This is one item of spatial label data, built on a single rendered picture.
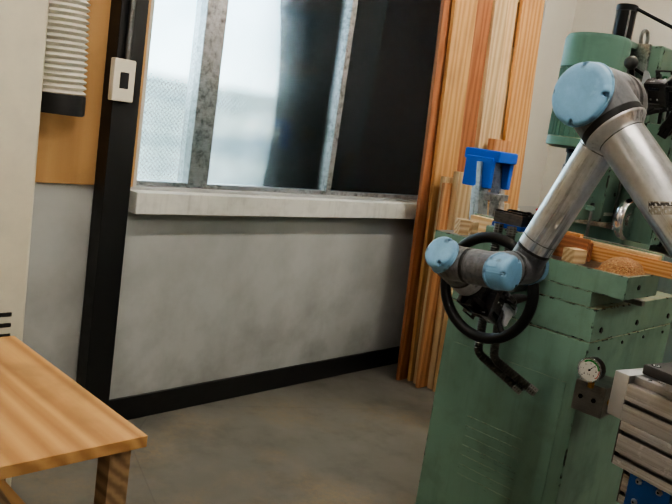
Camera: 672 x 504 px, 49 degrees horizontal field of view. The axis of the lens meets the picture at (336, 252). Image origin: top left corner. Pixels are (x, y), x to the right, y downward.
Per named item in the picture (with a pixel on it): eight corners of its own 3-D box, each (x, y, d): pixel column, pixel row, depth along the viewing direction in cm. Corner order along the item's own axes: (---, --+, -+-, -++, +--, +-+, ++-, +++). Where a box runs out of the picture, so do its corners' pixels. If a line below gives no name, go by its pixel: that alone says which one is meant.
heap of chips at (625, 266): (593, 268, 190) (596, 254, 190) (615, 266, 200) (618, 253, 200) (627, 276, 184) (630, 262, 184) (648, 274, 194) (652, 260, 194)
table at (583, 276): (412, 249, 218) (415, 229, 217) (470, 247, 240) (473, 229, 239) (608, 303, 177) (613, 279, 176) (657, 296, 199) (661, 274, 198)
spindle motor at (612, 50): (533, 143, 209) (555, 30, 204) (563, 148, 222) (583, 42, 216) (592, 151, 197) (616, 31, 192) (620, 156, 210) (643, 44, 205)
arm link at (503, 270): (534, 253, 153) (489, 246, 160) (505, 254, 145) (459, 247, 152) (530, 291, 154) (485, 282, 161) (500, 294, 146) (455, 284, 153)
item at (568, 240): (513, 245, 213) (517, 223, 212) (515, 245, 214) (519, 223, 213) (584, 262, 198) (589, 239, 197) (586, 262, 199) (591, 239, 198)
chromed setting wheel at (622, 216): (607, 239, 211) (616, 196, 209) (625, 239, 220) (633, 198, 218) (617, 241, 209) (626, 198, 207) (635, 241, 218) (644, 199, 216)
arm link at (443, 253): (448, 269, 151) (415, 263, 157) (472, 292, 158) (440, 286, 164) (462, 236, 153) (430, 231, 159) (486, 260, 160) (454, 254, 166)
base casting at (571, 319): (449, 298, 220) (455, 268, 219) (544, 288, 262) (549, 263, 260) (591, 343, 190) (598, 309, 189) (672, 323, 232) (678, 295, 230)
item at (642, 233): (619, 238, 217) (628, 198, 215) (629, 238, 222) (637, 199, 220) (651, 245, 210) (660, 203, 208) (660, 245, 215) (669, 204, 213)
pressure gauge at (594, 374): (573, 384, 187) (579, 354, 186) (580, 382, 190) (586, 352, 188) (596, 393, 183) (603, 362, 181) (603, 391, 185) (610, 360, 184)
